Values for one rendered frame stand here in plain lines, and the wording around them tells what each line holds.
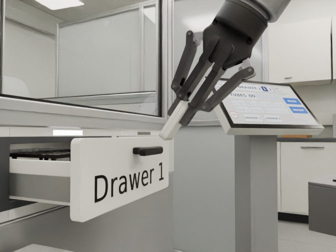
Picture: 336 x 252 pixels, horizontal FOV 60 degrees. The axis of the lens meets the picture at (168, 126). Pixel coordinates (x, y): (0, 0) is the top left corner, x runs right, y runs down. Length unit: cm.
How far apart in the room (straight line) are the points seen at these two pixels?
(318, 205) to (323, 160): 276
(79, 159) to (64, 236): 26
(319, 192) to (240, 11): 34
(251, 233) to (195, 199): 93
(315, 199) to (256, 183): 81
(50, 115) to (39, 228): 20
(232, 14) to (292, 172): 300
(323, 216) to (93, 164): 40
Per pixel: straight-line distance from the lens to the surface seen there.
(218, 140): 217
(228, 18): 45
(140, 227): 89
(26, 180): 49
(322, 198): 59
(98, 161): 43
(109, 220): 74
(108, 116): 70
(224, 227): 226
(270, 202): 146
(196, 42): 49
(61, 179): 44
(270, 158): 144
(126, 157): 49
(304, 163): 336
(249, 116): 126
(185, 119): 47
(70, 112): 60
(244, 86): 143
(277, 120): 135
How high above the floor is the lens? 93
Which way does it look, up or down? 2 degrees up
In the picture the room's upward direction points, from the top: straight up
